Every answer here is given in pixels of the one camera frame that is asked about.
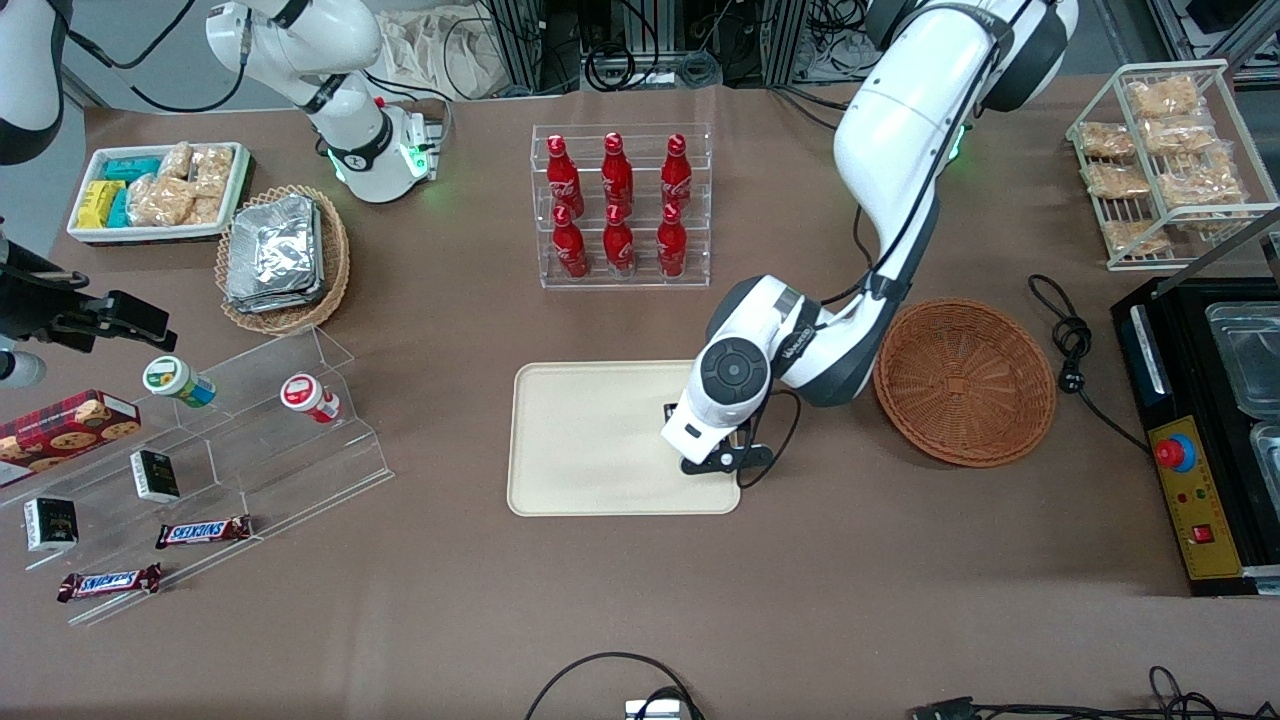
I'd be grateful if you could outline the red cola bottle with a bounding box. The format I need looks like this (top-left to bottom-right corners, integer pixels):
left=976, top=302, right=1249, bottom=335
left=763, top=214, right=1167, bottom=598
left=601, top=132, right=635, bottom=215
left=656, top=204, right=689, bottom=279
left=552, top=206, right=590, bottom=280
left=546, top=135, right=586, bottom=219
left=602, top=205, right=636, bottom=277
left=660, top=133, right=694, bottom=212

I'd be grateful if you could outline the white cloth bag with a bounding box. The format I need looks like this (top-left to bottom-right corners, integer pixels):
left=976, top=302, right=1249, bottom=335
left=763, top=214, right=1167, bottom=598
left=378, top=8, right=513, bottom=101

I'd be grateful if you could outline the black looped cable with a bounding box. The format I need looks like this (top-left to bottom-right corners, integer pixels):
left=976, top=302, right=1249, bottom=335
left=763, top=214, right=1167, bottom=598
left=523, top=652, right=707, bottom=720

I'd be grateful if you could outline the black cable with connector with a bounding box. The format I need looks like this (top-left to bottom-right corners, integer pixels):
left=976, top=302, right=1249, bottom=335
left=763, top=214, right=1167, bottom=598
left=908, top=665, right=1280, bottom=720

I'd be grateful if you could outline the small steel pan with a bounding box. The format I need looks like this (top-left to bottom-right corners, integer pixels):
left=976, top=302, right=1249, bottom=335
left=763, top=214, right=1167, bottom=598
left=1249, top=422, right=1280, bottom=493

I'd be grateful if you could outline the brown Snickers bar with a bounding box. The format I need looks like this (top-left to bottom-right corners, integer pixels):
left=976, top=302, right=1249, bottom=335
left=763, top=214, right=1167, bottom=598
left=155, top=515, right=254, bottom=551
left=57, top=563, right=164, bottom=604

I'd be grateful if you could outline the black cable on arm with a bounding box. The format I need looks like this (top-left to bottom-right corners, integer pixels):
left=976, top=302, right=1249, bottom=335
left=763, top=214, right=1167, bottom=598
left=65, top=0, right=253, bottom=114

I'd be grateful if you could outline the brown round wicker basket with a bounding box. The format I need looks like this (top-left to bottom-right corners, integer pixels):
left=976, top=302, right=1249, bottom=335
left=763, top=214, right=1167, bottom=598
left=873, top=298, right=1057, bottom=468

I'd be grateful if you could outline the white wire rack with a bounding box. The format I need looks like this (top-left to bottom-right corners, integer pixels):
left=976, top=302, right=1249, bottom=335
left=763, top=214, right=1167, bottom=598
left=1065, top=59, right=1280, bottom=272

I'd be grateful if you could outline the green lid yogurt cup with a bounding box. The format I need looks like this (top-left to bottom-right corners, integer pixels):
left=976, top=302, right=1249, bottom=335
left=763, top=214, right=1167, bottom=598
left=143, top=356, right=218, bottom=409

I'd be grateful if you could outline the light oval wicker basket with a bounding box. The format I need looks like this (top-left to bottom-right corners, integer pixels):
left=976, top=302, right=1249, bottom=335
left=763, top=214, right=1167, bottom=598
left=215, top=185, right=351, bottom=336

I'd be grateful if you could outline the white rectangular snack tray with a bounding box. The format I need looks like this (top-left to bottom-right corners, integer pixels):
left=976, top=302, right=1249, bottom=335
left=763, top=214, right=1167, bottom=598
left=67, top=142, right=251, bottom=245

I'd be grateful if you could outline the large steel pan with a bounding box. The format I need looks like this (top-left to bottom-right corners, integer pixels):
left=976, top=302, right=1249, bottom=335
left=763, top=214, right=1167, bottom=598
left=1205, top=302, right=1280, bottom=420

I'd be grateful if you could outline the red lid yogurt cup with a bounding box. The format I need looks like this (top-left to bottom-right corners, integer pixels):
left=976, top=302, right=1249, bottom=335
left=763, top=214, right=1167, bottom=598
left=280, top=373, right=342, bottom=425

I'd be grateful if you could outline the clear acrylic stepped display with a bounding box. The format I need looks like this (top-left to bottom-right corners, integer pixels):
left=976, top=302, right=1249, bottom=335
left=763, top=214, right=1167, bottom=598
left=0, top=325, right=395, bottom=627

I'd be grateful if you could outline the yellow snack packet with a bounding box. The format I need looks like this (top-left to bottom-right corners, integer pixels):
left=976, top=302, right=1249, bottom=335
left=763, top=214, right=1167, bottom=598
left=76, top=181, right=127, bottom=230

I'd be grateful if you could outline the black power cable with plug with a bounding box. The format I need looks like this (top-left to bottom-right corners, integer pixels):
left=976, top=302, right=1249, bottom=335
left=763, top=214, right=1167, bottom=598
left=1028, top=274, right=1153, bottom=456

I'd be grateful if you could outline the red cookie box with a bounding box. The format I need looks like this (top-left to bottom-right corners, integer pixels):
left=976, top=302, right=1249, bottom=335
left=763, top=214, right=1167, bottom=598
left=0, top=390, right=143, bottom=490

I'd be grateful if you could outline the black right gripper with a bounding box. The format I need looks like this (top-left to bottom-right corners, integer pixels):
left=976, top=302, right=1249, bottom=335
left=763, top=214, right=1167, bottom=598
left=0, top=238, right=179, bottom=354

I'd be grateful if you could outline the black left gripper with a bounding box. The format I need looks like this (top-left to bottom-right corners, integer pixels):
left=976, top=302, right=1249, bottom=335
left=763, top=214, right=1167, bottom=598
left=663, top=402, right=774, bottom=477

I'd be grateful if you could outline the black appliance with yellow panel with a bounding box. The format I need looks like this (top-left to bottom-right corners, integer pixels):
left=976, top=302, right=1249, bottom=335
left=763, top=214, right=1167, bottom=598
left=1110, top=275, right=1280, bottom=598

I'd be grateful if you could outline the beige rectangular tray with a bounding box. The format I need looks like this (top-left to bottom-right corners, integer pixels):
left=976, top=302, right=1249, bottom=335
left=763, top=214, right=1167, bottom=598
left=507, top=360, right=742, bottom=517

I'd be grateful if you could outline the clear acrylic bottle rack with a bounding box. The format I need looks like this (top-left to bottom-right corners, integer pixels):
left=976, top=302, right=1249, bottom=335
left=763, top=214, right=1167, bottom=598
left=531, top=124, right=713, bottom=291

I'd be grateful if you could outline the clear bag of fried snacks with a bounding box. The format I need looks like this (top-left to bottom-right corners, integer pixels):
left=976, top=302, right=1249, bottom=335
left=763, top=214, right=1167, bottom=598
left=1156, top=150, right=1247, bottom=210
left=1083, top=162, right=1152, bottom=200
left=1140, top=117, right=1218, bottom=157
left=1078, top=121, right=1138, bottom=162
left=1102, top=219, right=1172, bottom=255
left=1126, top=76, right=1202, bottom=120

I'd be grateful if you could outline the small black box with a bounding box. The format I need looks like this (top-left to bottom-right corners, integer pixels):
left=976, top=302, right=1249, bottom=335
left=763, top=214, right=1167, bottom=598
left=23, top=497, right=80, bottom=554
left=130, top=449, right=182, bottom=505

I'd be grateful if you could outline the aluminium frame post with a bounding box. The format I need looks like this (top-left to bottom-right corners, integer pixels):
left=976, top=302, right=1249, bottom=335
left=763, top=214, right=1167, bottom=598
left=487, top=0, right=583, bottom=97

